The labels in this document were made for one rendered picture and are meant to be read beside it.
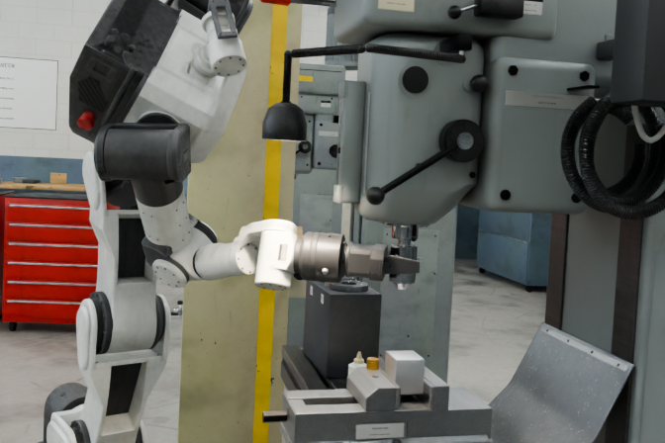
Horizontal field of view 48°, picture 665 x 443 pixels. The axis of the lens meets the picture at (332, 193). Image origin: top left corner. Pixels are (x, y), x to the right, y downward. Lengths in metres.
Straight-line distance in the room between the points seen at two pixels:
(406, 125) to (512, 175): 0.20
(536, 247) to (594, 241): 7.13
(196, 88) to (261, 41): 1.61
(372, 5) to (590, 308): 0.71
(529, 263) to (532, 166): 7.33
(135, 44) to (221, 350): 1.86
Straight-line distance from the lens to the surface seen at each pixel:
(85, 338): 1.78
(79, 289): 5.87
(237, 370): 3.14
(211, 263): 1.48
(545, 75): 1.31
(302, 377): 1.70
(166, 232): 1.47
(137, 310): 1.77
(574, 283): 1.56
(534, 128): 1.30
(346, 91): 1.29
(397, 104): 1.24
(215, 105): 1.45
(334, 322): 1.66
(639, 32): 1.12
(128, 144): 1.35
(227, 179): 3.01
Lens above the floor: 1.42
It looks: 3 degrees down
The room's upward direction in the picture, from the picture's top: 3 degrees clockwise
